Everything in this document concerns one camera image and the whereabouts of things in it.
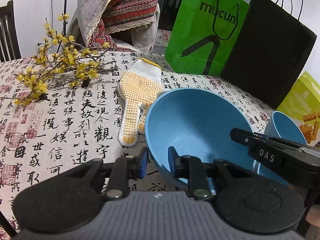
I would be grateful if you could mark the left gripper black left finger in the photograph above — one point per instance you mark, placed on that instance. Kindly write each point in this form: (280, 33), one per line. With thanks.
(118, 174)

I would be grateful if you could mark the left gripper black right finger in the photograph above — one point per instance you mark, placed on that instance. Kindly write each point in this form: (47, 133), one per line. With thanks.
(222, 173)

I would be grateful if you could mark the yellow-green snack box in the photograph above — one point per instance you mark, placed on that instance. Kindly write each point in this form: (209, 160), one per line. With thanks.
(302, 105)

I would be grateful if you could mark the calligraphy print tablecloth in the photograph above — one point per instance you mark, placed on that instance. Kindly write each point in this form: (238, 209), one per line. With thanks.
(49, 137)

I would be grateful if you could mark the yellow flower branch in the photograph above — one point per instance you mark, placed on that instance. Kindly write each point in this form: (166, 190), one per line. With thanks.
(60, 62)

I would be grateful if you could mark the red patterned quilt on chair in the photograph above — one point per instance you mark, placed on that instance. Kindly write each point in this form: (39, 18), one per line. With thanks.
(126, 25)

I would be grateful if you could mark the blue bowl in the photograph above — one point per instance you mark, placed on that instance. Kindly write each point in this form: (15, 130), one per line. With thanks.
(198, 123)
(281, 126)

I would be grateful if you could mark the green paper bag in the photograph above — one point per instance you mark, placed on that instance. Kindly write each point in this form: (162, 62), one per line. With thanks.
(201, 44)

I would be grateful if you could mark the dark wooden chair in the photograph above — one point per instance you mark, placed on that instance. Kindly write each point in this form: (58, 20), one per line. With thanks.
(9, 43)

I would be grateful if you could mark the white yellow dotted glove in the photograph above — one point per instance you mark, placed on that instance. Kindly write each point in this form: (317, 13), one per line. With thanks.
(138, 87)

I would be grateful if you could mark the black paper bag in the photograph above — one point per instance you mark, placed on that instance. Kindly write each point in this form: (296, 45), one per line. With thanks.
(270, 52)

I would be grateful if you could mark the black light stand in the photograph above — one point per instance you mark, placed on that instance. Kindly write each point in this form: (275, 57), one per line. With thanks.
(63, 19)

